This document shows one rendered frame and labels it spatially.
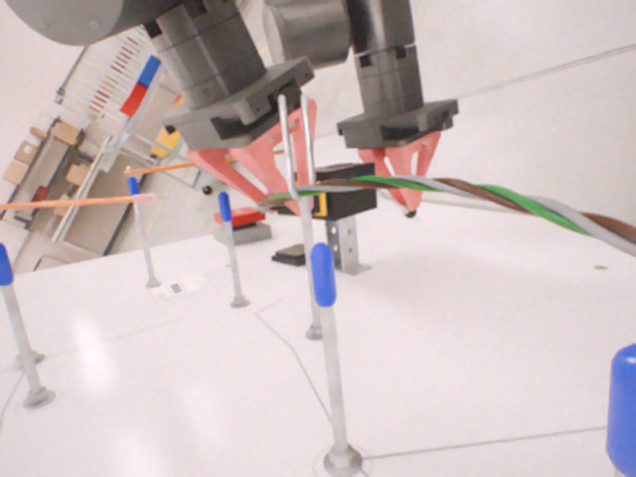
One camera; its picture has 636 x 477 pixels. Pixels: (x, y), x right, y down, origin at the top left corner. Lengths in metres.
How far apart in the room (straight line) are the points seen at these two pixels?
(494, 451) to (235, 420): 0.11
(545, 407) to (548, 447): 0.02
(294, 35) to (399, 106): 0.11
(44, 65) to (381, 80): 8.36
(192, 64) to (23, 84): 8.30
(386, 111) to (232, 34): 0.17
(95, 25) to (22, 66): 8.43
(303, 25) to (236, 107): 0.14
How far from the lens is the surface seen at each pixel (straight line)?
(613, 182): 1.63
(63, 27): 0.23
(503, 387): 0.23
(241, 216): 0.52
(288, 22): 0.38
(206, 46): 0.28
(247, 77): 0.29
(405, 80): 0.41
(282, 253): 0.43
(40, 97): 8.54
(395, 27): 0.41
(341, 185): 0.23
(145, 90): 4.31
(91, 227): 8.36
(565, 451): 0.20
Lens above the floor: 1.31
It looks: 31 degrees down
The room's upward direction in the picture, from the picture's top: 61 degrees counter-clockwise
